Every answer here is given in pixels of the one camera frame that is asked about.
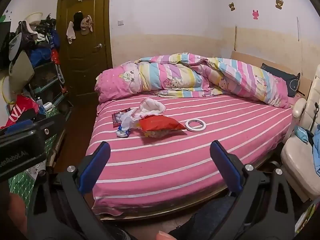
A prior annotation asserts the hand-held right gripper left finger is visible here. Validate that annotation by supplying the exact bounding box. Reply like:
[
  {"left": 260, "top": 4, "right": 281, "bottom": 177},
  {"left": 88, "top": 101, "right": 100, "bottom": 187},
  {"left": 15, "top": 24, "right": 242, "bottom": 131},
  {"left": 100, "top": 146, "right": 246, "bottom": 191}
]
[{"left": 27, "top": 141, "right": 112, "bottom": 240}]

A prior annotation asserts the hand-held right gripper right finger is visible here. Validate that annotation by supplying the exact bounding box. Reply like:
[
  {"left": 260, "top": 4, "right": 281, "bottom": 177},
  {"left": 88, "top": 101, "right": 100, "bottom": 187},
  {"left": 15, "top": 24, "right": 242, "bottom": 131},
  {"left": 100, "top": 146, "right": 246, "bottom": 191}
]
[{"left": 209, "top": 140, "right": 298, "bottom": 240}]

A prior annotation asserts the blue and white wrapper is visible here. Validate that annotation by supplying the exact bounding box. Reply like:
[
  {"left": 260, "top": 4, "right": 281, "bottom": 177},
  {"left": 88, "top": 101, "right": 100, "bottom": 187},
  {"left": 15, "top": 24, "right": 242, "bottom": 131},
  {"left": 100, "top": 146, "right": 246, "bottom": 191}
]
[{"left": 116, "top": 126, "right": 131, "bottom": 139}]

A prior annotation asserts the dark red snack wrapper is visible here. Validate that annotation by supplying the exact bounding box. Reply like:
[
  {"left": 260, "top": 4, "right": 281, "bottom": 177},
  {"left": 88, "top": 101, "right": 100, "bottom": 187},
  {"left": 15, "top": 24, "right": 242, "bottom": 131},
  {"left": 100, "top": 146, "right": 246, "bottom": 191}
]
[{"left": 112, "top": 107, "right": 132, "bottom": 128}]

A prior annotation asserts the white plastic bag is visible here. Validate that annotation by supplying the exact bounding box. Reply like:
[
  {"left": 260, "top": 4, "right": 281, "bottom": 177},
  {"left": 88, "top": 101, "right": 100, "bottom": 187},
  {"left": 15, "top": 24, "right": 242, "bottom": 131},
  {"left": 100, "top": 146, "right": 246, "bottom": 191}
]
[{"left": 120, "top": 108, "right": 141, "bottom": 131}]

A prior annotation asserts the red snack bag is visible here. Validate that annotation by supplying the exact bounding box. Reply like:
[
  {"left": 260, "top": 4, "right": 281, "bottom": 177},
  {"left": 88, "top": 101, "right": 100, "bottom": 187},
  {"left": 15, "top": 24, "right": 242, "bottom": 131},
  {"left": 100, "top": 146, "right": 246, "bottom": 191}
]
[{"left": 138, "top": 115, "right": 187, "bottom": 139}]

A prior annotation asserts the person's left forearm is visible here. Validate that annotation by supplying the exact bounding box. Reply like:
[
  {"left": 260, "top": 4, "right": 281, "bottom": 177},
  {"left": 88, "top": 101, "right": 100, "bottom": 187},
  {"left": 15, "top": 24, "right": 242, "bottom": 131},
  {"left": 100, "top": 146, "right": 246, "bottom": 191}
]
[{"left": 8, "top": 192, "right": 28, "bottom": 233}]

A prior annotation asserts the person's right hand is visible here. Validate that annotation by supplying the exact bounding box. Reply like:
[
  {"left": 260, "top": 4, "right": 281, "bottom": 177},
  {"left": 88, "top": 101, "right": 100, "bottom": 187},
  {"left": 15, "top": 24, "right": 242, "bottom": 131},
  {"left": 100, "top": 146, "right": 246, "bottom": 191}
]
[{"left": 155, "top": 231, "right": 173, "bottom": 240}]

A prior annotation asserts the green patterned tablecloth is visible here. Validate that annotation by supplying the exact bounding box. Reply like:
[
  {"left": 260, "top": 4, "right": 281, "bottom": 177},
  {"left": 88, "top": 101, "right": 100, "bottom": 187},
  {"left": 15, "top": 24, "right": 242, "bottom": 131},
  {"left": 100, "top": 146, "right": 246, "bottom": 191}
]
[{"left": 8, "top": 110, "right": 66, "bottom": 194}]

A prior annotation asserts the red and white bag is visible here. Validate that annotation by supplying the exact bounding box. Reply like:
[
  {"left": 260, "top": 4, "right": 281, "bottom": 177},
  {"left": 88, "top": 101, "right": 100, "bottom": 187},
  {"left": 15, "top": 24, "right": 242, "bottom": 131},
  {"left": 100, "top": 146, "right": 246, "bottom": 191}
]
[{"left": 4, "top": 96, "right": 40, "bottom": 128}]

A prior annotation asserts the clear water bottle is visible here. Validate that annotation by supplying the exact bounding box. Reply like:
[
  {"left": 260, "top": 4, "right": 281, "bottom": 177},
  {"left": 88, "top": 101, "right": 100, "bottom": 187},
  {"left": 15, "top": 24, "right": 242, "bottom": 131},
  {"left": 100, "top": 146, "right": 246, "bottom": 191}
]
[{"left": 37, "top": 97, "right": 46, "bottom": 115}]

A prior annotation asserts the bed with pink striped sheet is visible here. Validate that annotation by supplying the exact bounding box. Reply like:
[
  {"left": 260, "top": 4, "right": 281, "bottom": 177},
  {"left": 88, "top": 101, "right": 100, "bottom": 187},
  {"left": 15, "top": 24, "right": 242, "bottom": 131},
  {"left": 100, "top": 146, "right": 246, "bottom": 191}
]
[{"left": 85, "top": 90, "right": 300, "bottom": 221}]

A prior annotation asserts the white tape roll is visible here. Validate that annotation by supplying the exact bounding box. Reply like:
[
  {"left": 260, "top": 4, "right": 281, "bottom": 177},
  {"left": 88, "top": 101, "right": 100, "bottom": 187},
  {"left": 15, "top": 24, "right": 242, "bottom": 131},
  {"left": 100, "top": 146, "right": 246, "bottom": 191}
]
[{"left": 185, "top": 119, "right": 207, "bottom": 132}]

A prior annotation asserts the person's dark trouser leg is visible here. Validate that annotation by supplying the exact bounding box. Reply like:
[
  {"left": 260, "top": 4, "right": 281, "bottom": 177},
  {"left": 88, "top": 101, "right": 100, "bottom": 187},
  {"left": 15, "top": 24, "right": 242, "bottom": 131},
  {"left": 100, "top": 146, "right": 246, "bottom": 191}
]
[{"left": 168, "top": 194, "right": 241, "bottom": 240}]

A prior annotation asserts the black glass tank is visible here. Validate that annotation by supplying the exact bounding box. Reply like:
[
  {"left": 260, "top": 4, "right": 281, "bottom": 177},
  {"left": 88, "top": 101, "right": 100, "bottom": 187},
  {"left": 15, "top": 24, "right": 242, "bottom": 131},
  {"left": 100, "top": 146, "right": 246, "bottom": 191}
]
[{"left": 27, "top": 61, "right": 66, "bottom": 101}]

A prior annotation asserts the white leather chair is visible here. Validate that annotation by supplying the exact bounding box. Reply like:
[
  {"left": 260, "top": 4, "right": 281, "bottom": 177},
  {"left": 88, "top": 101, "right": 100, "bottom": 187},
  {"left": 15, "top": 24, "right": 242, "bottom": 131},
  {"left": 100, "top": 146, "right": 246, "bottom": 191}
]
[{"left": 280, "top": 64, "right": 320, "bottom": 203}]

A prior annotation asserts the beige fabric bag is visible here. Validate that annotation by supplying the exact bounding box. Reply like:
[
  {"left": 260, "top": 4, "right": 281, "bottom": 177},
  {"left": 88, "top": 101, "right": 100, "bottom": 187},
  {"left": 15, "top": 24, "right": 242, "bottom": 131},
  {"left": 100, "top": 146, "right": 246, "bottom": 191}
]
[{"left": 8, "top": 52, "right": 35, "bottom": 93}]

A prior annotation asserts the teal cloth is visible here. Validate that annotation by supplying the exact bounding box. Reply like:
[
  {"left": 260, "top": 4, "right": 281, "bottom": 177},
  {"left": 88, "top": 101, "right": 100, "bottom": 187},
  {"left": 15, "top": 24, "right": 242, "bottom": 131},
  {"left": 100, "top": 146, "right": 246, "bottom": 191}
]
[{"left": 294, "top": 125, "right": 313, "bottom": 145}]

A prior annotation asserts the pink cartoon pillow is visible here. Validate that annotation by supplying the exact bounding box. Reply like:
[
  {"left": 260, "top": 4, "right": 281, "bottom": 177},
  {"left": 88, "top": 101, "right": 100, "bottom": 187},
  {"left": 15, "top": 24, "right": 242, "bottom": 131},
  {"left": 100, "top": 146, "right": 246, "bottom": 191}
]
[{"left": 94, "top": 64, "right": 146, "bottom": 103}]

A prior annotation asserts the blue cloth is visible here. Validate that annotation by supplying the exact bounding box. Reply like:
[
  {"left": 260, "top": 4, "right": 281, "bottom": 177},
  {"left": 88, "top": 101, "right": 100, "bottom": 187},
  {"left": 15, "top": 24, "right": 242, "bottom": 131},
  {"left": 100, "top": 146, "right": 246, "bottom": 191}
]
[{"left": 312, "top": 124, "right": 320, "bottom": 177}]

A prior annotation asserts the blue bag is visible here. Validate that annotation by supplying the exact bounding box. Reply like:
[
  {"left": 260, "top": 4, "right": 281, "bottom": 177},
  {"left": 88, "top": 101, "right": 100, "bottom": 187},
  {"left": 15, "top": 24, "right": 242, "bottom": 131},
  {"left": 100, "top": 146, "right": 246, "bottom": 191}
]
[{"left": 29, "top": 47, "right": 54, "bottom": 67}]

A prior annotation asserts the pastel striped cartoon quilt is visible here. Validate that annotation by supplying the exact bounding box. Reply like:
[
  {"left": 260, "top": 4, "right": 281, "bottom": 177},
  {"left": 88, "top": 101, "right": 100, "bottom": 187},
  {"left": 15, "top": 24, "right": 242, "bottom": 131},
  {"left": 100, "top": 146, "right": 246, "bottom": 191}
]
[{"left": 134, "top": 52, "right": 293, "bottom": 109}]

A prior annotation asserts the colourful printed packet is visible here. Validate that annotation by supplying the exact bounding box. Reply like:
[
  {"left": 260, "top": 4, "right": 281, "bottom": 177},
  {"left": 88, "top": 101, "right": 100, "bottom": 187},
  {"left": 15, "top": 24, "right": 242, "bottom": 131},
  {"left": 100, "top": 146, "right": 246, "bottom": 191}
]
[{"left": 294, "top": 202, "right": 317, "bottom": 235}]

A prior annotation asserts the red plastic bag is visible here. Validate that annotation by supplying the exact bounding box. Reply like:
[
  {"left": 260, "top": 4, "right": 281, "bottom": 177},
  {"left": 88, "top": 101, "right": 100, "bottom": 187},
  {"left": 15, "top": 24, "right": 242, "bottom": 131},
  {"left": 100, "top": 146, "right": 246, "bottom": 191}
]
[{"left": 50, "top": 48, "right": 60, "bottom": 65}]

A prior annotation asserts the brown wooden door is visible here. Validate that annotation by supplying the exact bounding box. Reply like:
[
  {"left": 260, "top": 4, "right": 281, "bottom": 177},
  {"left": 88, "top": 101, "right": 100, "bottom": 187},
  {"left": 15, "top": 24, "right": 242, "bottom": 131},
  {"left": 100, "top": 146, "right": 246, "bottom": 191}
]
[{"left": 56, "top": 0, "right": 113, "bottom": 98}]

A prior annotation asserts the dark blue pillow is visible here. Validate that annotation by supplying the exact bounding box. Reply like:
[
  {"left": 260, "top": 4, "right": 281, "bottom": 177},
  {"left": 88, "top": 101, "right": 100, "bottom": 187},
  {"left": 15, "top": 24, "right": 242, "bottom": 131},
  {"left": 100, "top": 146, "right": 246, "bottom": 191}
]
[{"left": 261, "top": 63, "right": 301, "bottom": 98}]

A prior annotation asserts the wooden headboard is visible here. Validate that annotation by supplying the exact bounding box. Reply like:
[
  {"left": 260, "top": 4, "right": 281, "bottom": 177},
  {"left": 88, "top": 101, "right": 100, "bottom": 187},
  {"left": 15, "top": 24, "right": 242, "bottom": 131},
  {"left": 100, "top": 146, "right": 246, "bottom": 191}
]
[{"left": 229, "top": 50, "right": 313, "bottom": 98}]

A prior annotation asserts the white hanging cloth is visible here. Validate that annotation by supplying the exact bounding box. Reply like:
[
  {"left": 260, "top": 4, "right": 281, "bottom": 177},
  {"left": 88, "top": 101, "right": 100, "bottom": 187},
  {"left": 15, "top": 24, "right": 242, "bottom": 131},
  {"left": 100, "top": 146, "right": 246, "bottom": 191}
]
[{"left": 66, "top": 21, "right": 76, "bottom": 44}]

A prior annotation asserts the white round basket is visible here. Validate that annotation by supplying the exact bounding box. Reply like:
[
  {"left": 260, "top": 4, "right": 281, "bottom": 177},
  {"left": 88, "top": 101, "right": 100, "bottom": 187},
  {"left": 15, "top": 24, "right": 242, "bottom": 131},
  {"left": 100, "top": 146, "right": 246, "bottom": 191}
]
[{"left": 23, "top": 12, "right": 43, "bottom": 28}]

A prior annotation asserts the beige cap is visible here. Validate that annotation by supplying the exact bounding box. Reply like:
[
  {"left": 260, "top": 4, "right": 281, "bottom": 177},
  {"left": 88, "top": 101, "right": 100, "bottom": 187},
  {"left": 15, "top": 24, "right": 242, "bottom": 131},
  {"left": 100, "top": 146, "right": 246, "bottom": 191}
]
[{"left": 80, "top": 15, "right": 94, "bottom": 36}]

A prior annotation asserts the black hat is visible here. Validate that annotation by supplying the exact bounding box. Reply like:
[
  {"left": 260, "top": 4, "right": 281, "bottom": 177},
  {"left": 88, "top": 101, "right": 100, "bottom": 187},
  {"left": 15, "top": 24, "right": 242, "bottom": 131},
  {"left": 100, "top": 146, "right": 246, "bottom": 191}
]
[{"left": 73, "top": 11, "right": 84, "bottom": 31}]

